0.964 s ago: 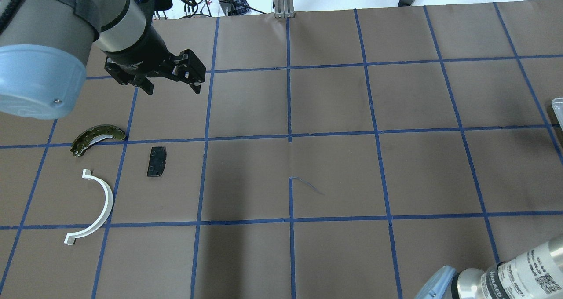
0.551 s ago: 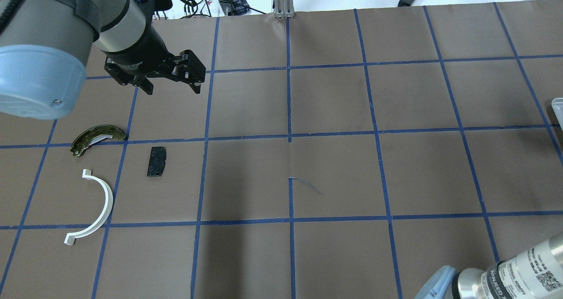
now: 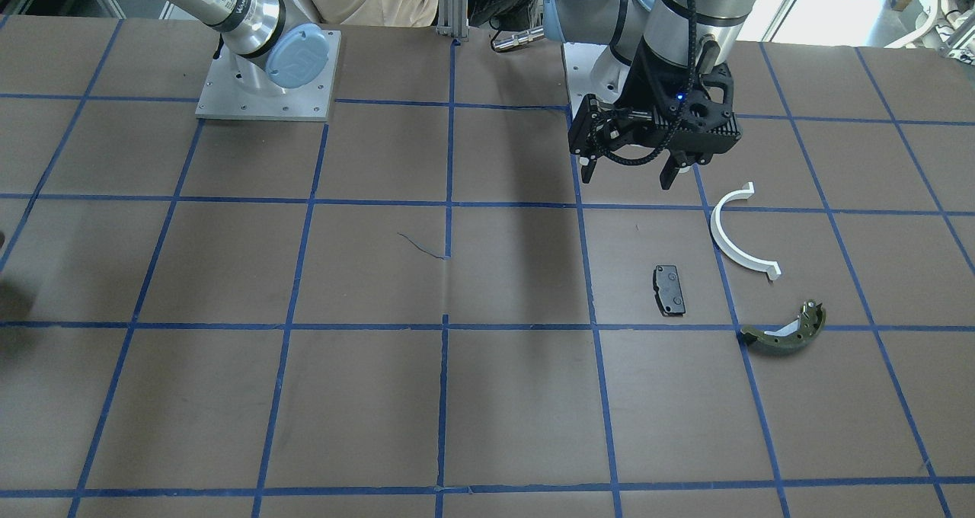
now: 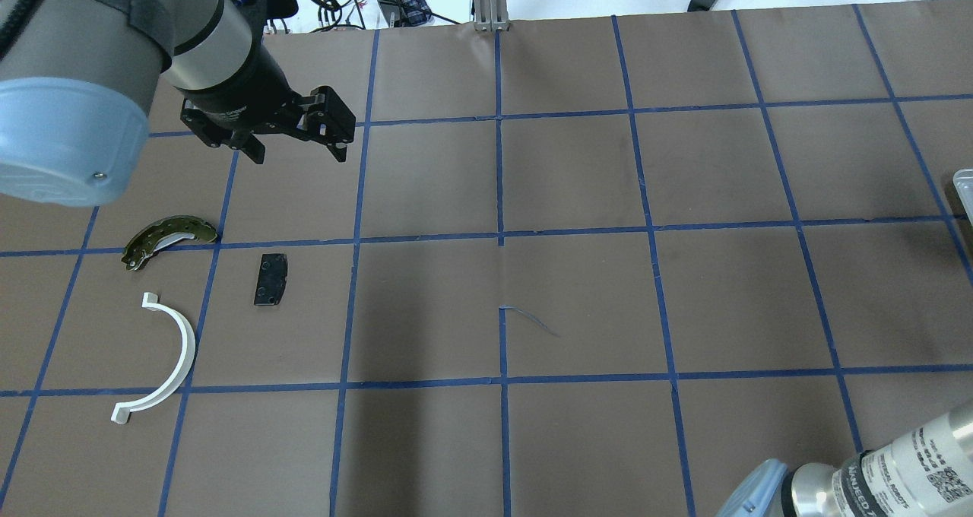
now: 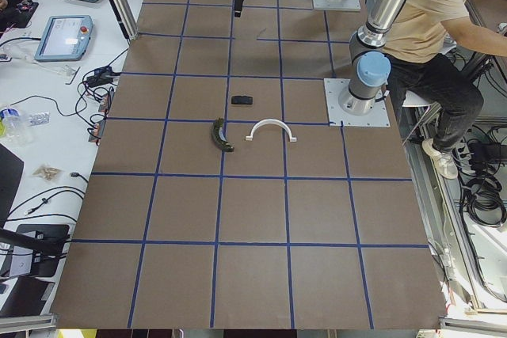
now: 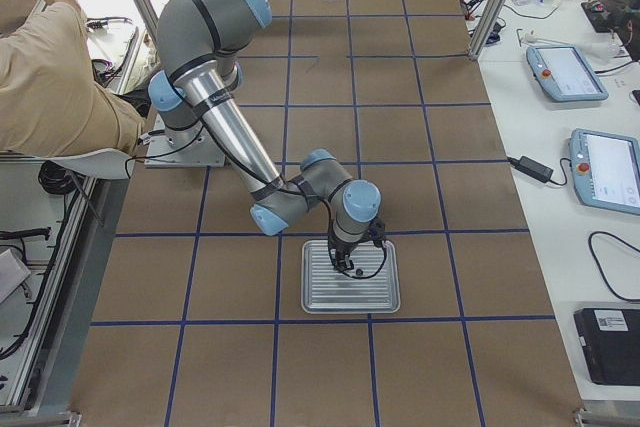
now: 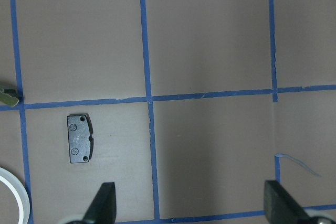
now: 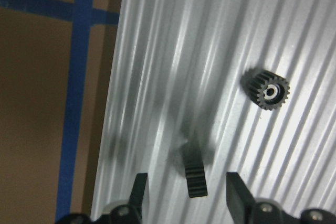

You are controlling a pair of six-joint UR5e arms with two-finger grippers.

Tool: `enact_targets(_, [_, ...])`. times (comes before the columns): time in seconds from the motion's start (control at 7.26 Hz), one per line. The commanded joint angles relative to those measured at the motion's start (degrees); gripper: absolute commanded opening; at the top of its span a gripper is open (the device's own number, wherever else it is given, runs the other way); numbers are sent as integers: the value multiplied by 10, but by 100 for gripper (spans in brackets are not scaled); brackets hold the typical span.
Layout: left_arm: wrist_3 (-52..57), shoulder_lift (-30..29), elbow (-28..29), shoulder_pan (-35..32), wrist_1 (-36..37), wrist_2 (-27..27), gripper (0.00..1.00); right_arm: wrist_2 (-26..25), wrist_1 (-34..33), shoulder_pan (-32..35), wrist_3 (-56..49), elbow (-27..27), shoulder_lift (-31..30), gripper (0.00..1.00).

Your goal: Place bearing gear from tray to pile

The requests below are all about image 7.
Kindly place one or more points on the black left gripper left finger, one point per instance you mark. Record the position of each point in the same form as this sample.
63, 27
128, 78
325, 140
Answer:
103, 208

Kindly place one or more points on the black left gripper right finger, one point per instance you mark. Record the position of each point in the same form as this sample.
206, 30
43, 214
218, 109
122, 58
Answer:
280, 207

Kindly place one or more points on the black rectangular brake pad plate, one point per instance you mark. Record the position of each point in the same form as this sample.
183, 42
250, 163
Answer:
80, 140

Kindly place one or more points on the olive green curved part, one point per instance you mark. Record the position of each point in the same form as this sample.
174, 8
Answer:
9, 96

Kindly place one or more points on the white curved plastic bracket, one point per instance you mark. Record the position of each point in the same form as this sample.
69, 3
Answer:
20, 194

